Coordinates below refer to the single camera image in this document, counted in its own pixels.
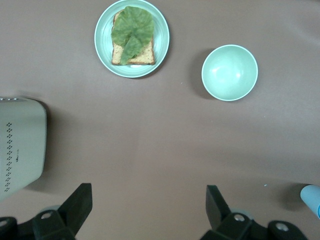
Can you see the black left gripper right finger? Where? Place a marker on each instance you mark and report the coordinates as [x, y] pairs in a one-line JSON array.
[[217, 210]]

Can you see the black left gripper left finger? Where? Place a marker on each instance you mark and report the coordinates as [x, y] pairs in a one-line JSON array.
[[75, 210]]

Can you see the light blue plastic cup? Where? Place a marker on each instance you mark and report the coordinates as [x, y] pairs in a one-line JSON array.
[[308, 196], [318, 211]]

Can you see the beige chrome toaster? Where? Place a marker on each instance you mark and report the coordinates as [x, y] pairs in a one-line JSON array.
[[22, 140]]

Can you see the pale green bowl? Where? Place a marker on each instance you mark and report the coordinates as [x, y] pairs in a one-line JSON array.
[[230, 75]]

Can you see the pale green plate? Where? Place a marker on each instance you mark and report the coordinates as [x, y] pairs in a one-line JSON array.
[[102, 50]]

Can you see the toast slice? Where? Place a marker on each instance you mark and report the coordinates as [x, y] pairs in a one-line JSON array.
[[145, 56]]

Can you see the green lettuce leaf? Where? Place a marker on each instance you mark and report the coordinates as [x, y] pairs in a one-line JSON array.
[[132, 27]]

